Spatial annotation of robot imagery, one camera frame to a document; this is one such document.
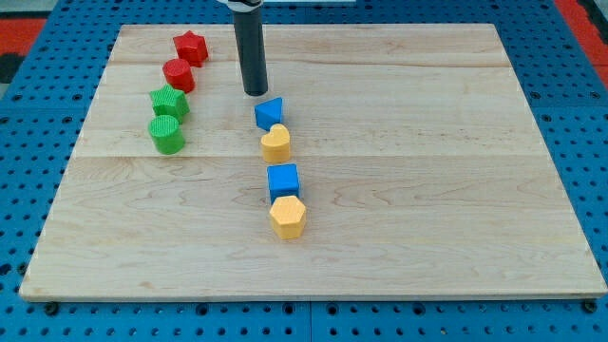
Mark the blue triangle block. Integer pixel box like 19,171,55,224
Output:
254,97,283,131

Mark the yellow heart block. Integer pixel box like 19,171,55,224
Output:
260,123,291,164

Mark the blue cube block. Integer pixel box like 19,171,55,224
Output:
267,163,300,203

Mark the yellow hexagon block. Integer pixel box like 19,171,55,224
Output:
269,196,307,239

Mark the wooden board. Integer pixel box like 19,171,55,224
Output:
20,24,607,302

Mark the green cylinder block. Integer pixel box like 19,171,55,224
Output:
148,115,185,155

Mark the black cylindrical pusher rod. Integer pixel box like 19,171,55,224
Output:
227,0,268,96

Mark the green star block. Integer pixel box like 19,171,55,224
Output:
149,85,190,124

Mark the red cylinder block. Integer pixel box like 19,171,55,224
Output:
162,59,196,93

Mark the red star block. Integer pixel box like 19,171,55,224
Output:
173,30,209,67

